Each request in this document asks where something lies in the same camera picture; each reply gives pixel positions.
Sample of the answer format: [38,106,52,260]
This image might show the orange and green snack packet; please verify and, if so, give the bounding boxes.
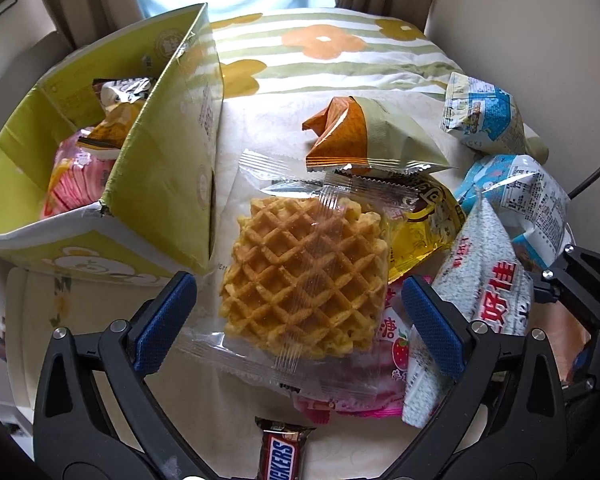
[301,96,458,178]

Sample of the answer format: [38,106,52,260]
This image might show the white speckled snack packet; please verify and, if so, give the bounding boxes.
[401,195,536,428]

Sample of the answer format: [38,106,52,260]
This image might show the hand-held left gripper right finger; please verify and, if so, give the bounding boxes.
[380,275,568,480]

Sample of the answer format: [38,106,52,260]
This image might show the black cable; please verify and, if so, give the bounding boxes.
[567,142,600,198]

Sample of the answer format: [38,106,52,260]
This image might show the silver snack packet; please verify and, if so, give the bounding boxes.
[92,77,153,108]

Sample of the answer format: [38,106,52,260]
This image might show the pale orange snack packet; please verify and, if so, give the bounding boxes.
[530,300,592,386]

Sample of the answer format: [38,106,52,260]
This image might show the yellow-orange snack packet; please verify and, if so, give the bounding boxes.
[77,100,146,161]

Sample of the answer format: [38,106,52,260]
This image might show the pink strawberry snack packet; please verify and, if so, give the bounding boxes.
[292,275,433,423]

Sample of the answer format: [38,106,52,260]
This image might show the green cardboard box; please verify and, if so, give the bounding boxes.
[0,2,226,286]

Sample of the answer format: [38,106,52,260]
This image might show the yellow snack packet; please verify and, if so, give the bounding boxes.
[330,170,468,283]

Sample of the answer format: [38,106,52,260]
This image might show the clear-wrapped waffle packet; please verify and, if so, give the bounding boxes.
[177,149,406,401]

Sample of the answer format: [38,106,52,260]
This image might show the brown chocolate bar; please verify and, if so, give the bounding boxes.
[255,417,317,480]

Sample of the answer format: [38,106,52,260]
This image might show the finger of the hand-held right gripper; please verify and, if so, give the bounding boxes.
[532,244,600,332]

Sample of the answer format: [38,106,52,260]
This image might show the blue and white snack packet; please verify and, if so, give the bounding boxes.
[440,72,538,153]
[454,154,573,273]

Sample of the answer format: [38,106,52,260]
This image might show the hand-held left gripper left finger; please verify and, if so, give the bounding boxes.
[32,271,216,480]

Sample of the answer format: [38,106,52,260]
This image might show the striped floral cloth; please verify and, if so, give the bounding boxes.
[207,8,551,161]

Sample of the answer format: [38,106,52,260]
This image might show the pink and orange snack packet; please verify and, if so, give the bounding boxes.
[40,130,121,221]

